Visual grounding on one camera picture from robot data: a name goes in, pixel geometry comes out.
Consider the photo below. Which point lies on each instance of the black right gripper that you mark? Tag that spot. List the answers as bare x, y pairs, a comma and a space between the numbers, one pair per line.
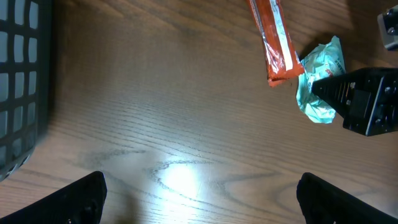
370, 107

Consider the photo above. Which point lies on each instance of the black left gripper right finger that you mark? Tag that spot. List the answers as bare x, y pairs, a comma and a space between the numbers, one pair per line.
322, 202

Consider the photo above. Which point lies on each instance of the teal snack wrapper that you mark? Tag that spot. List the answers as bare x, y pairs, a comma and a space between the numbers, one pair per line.
324, 61

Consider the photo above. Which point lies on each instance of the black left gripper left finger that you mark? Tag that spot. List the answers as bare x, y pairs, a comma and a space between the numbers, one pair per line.
80, 202

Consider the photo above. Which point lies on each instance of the grey plastic mesh basket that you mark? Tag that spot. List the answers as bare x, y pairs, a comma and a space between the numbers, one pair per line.
26, 32

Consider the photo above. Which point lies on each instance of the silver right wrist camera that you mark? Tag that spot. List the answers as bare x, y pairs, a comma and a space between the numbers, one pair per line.
387, 22

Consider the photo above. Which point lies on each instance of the orange snack bar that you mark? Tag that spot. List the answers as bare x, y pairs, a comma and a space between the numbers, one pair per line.
281, 58

